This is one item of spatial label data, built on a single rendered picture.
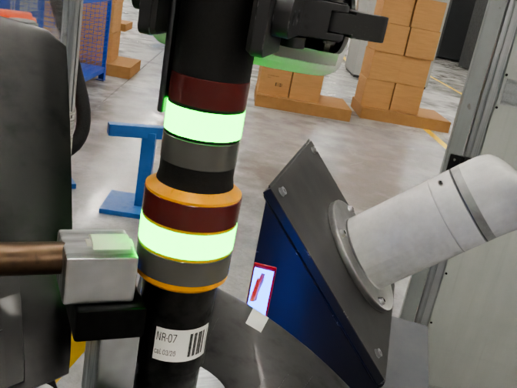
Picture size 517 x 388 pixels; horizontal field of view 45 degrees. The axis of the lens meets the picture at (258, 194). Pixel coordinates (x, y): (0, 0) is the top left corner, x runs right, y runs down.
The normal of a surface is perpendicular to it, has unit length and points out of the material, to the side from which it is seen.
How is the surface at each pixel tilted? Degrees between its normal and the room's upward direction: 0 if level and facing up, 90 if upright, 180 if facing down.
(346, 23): 90
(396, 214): 56
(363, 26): 90
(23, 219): 40
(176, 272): 90
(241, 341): 15
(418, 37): 90
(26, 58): 35
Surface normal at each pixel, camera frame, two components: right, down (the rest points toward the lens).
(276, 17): -0.20, 0.29
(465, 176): -0.55, -0.58
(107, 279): 0.39, 0.37
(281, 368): 0.46, -0.84
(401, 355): 0.18, -0.93
